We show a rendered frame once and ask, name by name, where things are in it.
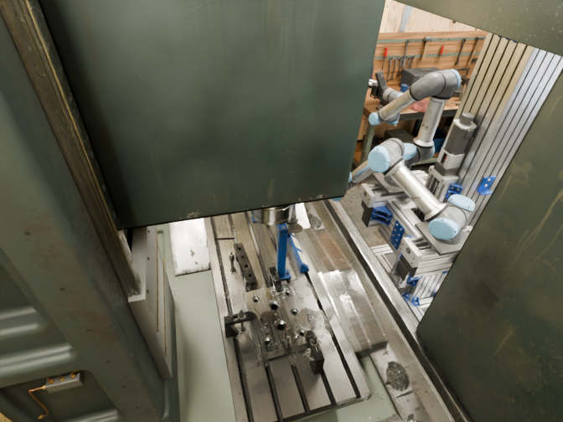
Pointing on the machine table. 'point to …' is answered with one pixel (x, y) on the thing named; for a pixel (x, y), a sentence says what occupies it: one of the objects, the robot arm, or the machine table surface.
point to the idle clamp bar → (245, 265)
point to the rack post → (282, 257)
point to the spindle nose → (274, 215)
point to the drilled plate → (264, 309)
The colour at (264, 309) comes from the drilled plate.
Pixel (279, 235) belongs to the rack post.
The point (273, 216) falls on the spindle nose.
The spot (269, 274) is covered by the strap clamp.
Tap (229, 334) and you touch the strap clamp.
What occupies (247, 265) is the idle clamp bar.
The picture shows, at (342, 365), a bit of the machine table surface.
